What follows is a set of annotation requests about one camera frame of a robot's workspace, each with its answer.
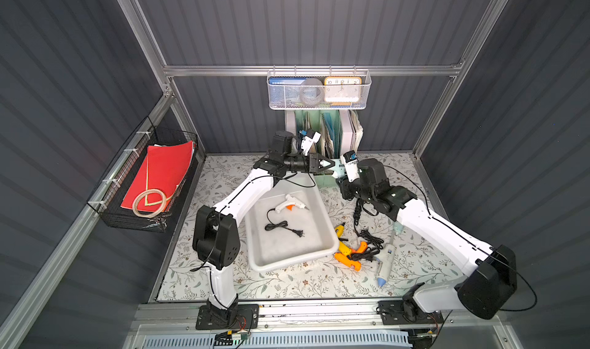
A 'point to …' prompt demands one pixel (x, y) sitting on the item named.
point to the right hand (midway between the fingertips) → (347, 175)
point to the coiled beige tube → (151, 214)
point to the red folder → (164, 171)
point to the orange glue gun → (349, 260)
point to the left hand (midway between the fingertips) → (330, 164)
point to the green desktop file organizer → (326, 125)
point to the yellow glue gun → (342, 247)
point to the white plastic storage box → (293, 224)
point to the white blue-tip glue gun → (383, 264)
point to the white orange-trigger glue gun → (289, 203)
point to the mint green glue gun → (339, 167)
